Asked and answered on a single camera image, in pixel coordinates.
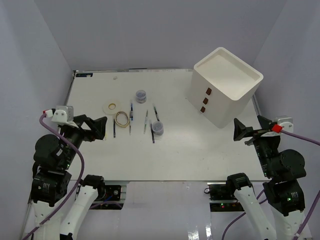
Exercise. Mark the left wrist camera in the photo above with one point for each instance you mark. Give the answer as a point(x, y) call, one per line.
point(63, 114)

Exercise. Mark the blue capped pen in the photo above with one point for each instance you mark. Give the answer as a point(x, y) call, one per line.
point(131, 113)

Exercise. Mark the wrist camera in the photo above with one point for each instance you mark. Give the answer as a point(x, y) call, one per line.
point(63, 114)
point(286, 122)

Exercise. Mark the black pen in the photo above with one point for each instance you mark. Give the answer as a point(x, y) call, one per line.
point(114, 128)

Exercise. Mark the white tape roll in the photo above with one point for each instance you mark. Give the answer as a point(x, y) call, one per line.
point(111, 107)

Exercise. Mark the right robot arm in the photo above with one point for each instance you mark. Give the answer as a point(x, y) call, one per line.
point(282, 190)

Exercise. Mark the beige masking tape roll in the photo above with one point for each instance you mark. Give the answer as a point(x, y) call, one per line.
point(122, 119)

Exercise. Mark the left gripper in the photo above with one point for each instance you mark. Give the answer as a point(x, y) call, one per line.
point(98, 125)

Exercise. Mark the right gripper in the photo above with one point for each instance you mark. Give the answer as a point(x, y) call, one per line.
point(241, 131)

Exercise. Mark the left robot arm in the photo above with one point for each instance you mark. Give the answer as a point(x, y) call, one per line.
point(60, 195)

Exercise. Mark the dark green pen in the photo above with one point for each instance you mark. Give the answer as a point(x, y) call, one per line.
point(156, 112)

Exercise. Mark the white drawer storage box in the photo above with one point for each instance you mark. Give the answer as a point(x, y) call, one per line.
point(222, 85)

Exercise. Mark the light green pen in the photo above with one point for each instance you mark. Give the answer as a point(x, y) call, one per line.
point(145, 121)

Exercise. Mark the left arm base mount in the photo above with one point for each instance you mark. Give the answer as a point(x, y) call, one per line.
point(113, 198)

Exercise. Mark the purple pen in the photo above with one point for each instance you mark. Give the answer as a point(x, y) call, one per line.
point(152, 132)

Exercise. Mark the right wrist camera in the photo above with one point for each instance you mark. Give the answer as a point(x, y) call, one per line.
point(286, 122)

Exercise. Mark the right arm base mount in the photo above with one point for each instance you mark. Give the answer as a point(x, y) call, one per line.
point(221, 200)

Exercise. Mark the paper clip jar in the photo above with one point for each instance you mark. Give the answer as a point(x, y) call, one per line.
point(158, 128)
point(141, 96)

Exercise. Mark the white barrel pen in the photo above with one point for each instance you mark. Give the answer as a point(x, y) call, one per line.
point(130, 126)

